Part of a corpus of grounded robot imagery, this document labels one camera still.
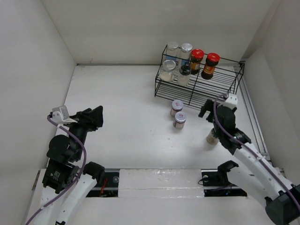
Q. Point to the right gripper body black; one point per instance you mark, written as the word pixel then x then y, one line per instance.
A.
pixel 218 131

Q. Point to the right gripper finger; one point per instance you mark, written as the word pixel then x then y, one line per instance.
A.
pixel 207 107
pixel 210 118

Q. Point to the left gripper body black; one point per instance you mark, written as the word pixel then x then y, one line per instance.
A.
pixel 83 126

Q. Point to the black cap brown grinder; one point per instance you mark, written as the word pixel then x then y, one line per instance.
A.
pixel 212 138

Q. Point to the red label spice jar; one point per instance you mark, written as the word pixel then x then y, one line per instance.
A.
pixel 179 120
pixel 177 106

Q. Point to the black cap white grinder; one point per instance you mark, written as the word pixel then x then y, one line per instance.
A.
pixel 184 74

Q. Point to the red lid sauce jar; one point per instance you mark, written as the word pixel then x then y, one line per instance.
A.
pixel 211 61
pixel 196 58

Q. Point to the clear glass jar white powder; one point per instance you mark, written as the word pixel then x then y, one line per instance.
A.
pixel 168 71

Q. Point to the silver lid blue label shaker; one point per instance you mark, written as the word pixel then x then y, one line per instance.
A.
pixel 185 52

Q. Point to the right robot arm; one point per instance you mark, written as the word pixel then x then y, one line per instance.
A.
pixel 278 196

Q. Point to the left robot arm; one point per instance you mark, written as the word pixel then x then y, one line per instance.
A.
pixel 68 177

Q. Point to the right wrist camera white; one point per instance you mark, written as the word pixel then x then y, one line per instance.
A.
pixel 230 101

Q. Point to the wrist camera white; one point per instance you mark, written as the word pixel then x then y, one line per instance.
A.
pixel 230 101
pixel 60 115

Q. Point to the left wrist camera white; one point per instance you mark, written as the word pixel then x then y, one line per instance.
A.
pixel 60 115

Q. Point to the black wire rack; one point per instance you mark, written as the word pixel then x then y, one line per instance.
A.
pixel 226 79

